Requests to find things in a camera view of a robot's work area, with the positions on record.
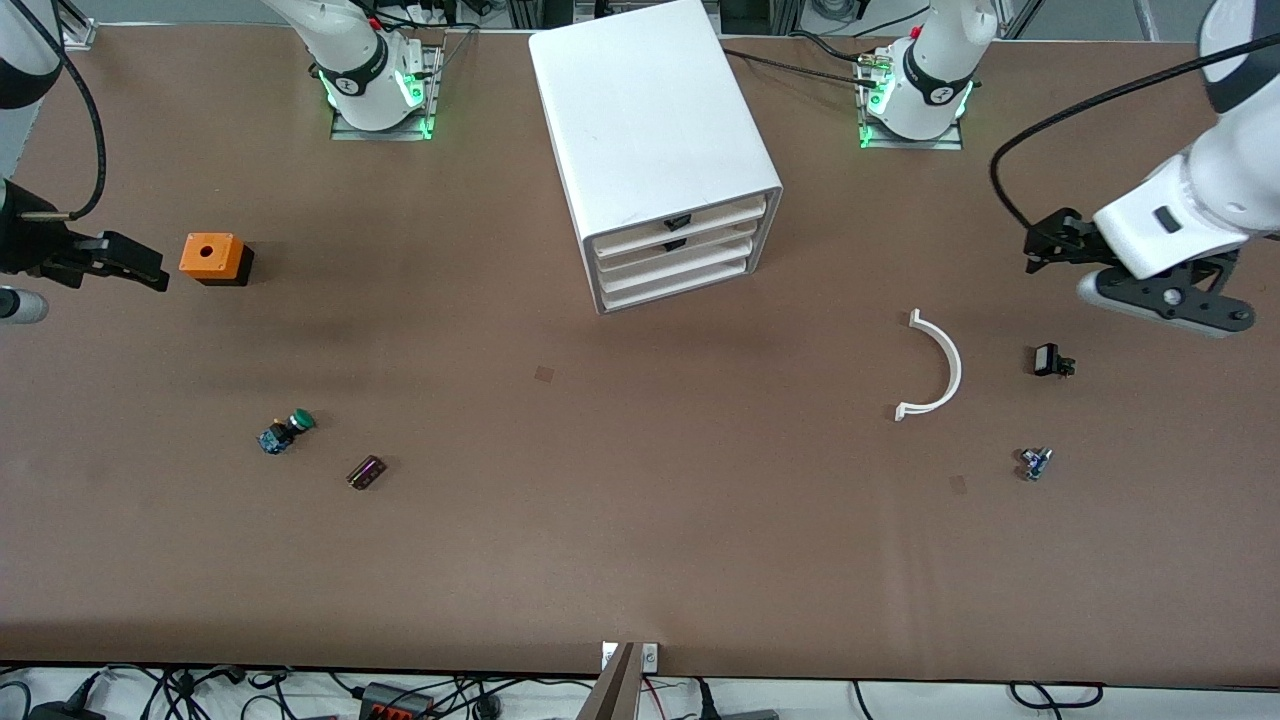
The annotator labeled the white drawer with black handle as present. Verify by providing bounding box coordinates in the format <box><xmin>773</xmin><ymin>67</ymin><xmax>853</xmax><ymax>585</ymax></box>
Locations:
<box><xmin>597</xmin><ymin>222</ymin><xmax>767</xmax><ymax>269</ymax></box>
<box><xmin>590</xmin><ymin>198</ymin><xmax>769</xmax><ymax>249</ymax></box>

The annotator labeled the white plain drawer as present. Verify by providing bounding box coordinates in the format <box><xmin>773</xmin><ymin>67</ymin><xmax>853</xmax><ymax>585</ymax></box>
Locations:
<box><xmin>603</xmin><ymin>258</ymin><xmax>751</xmax><ymax>306</ymax></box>
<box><xmin>600</xmin><ymin>240</ymin><xmax>753</xmax><ymax>289</ymax></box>

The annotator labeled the white drawer cabinet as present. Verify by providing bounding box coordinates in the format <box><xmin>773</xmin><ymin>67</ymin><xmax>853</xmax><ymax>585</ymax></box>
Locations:
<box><xmin>528</xmin><ymin>0</ymin><xmax>784</xmax><ymax>316</ymax></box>

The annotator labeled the white curved plastic part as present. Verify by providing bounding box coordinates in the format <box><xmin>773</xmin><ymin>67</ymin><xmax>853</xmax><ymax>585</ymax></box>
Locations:
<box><xmin>894</xmin><ymin>308</ymin><xmax>964</xmax><ymax>422</ymax></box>

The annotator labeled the black red power strip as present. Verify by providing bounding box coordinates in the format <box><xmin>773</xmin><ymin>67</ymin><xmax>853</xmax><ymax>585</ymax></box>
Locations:
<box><xmin>358</xmin><ymin>682</ymin><xmax>437</xmax><ymax>720</ymax></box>

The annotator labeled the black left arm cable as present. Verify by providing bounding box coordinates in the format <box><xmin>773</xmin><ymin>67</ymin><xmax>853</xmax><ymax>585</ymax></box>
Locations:
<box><xmin>988</xmin><ymin>35</ymin><xmax>1280</xmax><ymax>236</ymax></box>

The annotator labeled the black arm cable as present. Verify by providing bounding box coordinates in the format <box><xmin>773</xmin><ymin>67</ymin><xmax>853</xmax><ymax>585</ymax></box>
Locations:
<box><xmin>988</xmin><ymin>35</ymin><xmax>1280</xmax><ymax>236</ymax></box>
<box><xmin>18</xmin><ymin>0</ymin><xmax>106</xmax><ymax>223</ymax></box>

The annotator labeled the orange button enclosure box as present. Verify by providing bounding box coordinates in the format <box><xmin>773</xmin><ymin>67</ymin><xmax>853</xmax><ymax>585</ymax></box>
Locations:
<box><xmin>179</xmin><ymin>233</ymin><xmax>255</xmax><ymax>288</ymax></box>

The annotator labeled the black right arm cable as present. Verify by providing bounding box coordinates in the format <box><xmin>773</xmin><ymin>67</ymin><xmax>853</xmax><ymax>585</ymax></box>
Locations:
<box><xmin>18</xmin><ymin>0</ymin><xmax>106</xmax><ymax>223</ymax></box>

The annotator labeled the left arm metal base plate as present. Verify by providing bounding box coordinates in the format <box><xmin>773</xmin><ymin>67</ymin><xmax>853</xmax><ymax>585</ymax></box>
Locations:
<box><xmin>858</xmin><ymin>45</ymin><xmax>966</xmax><ymax>151</ymax></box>

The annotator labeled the aluminium frame profile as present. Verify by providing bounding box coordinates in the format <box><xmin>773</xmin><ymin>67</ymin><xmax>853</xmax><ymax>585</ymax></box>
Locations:
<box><xmin>58</xmin><ymin>0</ymin><xmax>98</xmax><ymax>49</ymax></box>

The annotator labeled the green push button switch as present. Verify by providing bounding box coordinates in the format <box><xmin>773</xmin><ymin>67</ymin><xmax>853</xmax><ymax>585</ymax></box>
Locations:
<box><xmin>257</xmin><ymin>408</ymin><xmax>317</xmax><ymax>456</ymax></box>

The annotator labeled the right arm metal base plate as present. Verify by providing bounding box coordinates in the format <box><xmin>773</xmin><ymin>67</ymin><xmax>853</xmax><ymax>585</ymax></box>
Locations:
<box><xmin>328</xmin><ymin>45</ymin><xmax>443</xmax><ymax>142</ymax></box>

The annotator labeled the black cable behind cabinet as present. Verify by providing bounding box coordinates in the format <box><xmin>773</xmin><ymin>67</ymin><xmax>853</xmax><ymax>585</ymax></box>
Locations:
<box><xmin>788</xmin><ymin>30</ymin><xmax>876</xmax><ymax>63</ymax></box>
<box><xmin>722</xmin><ymin>48</ymin><xmax>886</xmax><ymax>86</ymax></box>

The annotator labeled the black looped floor cable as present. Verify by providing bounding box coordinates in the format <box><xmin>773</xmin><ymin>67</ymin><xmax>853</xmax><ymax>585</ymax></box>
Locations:
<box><xmin>1008</xmin><ymin>680</ymin><xmax>1104</xmax><ymax>713</ymax></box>

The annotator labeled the brown wooden post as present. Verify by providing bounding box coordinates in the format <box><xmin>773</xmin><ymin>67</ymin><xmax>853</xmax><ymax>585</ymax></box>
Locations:
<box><xmin>578</xmin><ymin>642</ymin><xmax>643</xmax><ymax>720</ymax></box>

